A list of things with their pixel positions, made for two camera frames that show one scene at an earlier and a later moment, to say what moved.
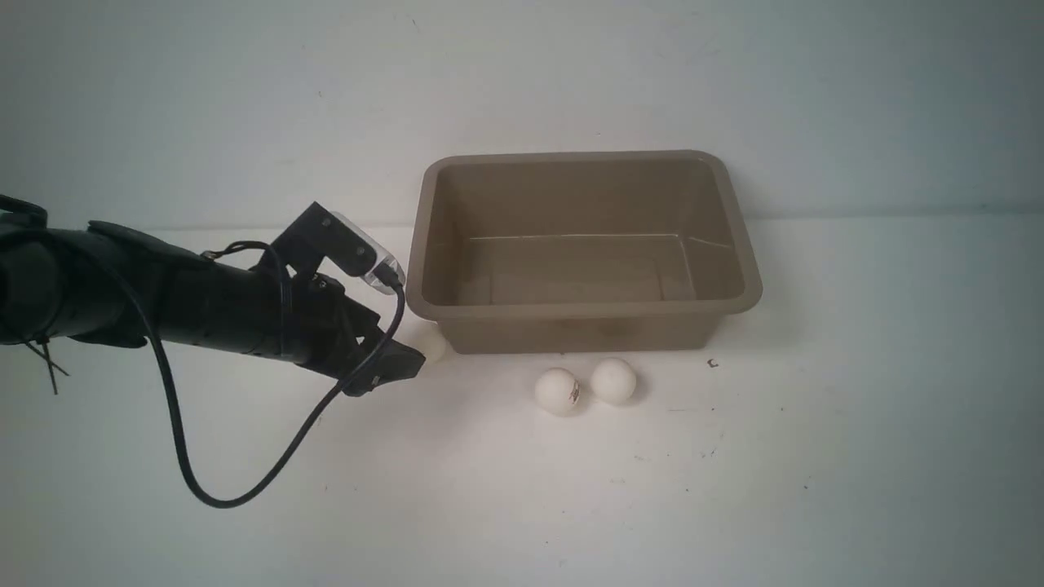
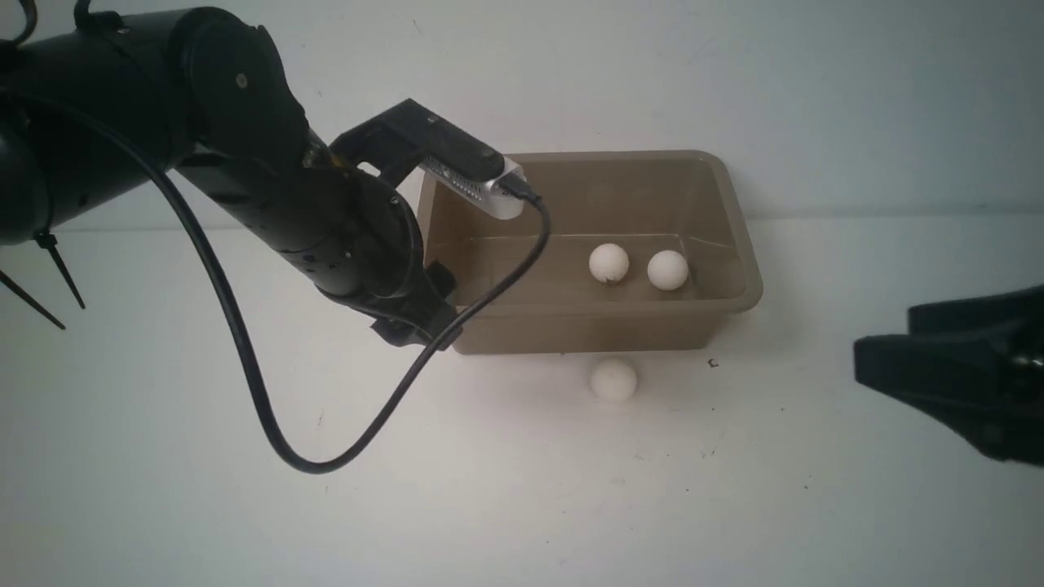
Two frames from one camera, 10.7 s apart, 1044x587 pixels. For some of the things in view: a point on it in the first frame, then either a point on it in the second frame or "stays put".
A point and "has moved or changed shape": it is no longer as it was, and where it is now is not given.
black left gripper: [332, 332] -> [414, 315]
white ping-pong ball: [434, 345] has moved or changed shape
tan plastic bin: [579, 251] stays put
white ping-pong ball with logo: [557, 391] -> [608, 262]
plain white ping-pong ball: [612, 380] stays put
